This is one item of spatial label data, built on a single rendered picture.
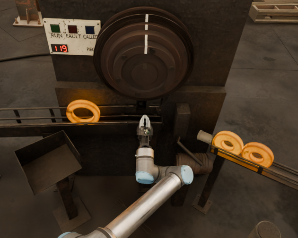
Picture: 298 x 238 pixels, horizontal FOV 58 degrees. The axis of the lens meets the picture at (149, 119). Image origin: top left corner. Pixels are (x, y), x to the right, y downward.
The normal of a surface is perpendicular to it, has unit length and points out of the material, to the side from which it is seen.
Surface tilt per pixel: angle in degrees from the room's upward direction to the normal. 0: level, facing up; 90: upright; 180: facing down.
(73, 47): 90
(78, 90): 90
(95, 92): 90
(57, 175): 5
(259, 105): 0
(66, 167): 5
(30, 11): 90
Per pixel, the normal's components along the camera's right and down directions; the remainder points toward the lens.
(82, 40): 0.02, 0.71
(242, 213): 0.06, -0.70
